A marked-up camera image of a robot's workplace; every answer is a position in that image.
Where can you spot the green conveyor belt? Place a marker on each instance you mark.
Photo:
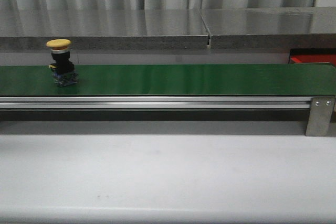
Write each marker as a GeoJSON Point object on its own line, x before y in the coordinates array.
{"type": "Point", "coordinates": [264, 79]}

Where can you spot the grey stone counter slab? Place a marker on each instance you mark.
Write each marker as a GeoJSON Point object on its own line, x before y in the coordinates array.
{"type": "Point", "coordinates": [104, 29]}

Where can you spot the right grey stone slab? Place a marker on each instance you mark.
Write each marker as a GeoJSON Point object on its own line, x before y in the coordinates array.
{"type": "Point", "coordinates": [271, 28]}

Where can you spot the red plastic tray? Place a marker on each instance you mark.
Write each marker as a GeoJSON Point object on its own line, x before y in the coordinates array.
{"type": "Point", "coordinates": [319, 58]}

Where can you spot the steel conveyor support bracket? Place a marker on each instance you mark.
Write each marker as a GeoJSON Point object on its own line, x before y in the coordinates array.
{"type": "Point", "coordinates": [320, 116]}

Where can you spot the aluminium conveyor frame rail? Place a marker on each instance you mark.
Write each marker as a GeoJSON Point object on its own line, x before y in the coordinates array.
{"type": "Point", "coordinates": [156, 102]}

